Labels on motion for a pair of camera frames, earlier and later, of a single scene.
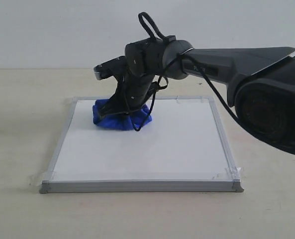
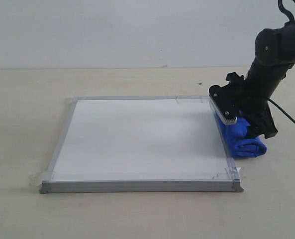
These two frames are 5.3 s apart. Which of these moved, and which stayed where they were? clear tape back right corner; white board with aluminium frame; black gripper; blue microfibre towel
Moved: black gripper; blue microfibre towel
Stayed: white board with aluminium frame; clear tape back right corner
